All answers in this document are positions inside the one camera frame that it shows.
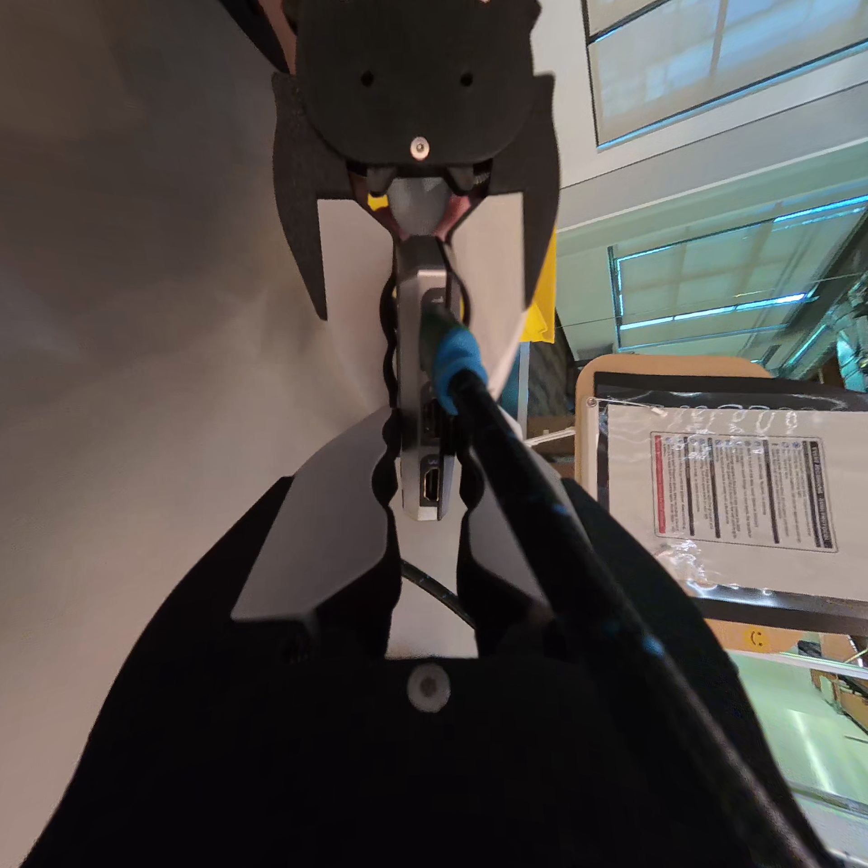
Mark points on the yellow plastic bin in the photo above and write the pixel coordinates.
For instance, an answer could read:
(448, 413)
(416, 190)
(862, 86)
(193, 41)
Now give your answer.
(544, 291)

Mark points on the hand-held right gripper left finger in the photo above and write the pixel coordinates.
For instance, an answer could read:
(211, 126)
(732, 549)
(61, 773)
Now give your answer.
(325, 529)

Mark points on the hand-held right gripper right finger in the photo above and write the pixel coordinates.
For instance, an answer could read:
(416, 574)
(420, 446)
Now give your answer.
(502, 536)

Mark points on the instruction sheet on stand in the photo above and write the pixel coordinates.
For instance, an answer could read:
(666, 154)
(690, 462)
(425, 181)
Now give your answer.
(586, 420)

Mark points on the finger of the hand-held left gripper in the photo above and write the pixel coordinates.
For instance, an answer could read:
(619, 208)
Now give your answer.
(498, 271)
(352, 285)

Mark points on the clear sleeved instruction sheet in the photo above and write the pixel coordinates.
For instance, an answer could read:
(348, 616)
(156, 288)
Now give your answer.
(732, 488)

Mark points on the grey HDMI switch box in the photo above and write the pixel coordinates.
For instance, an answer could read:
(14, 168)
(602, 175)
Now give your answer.
(413, 373)

